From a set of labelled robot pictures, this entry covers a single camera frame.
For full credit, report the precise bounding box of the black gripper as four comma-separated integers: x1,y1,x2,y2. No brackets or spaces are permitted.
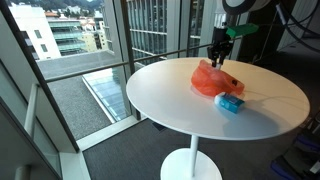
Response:
207,27,233,67

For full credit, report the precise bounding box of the white bottle blue label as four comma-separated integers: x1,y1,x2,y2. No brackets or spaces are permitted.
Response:
216,64,222,70

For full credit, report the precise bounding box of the orange plastic bag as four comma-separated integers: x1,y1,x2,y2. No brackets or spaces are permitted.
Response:
191,60,245,97

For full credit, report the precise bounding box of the blue and white box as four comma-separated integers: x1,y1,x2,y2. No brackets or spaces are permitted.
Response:
214,92,244,113

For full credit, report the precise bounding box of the round white table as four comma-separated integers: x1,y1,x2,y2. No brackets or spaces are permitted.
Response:
126,58,310,180

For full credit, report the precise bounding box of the black equipment cart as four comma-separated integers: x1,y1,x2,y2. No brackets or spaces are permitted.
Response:
270,112,320,180

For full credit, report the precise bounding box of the grey window handrail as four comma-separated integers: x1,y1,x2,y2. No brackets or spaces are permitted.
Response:
43,34,244,84

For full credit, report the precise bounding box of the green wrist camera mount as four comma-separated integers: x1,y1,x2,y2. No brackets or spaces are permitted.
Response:
226,23,259,38

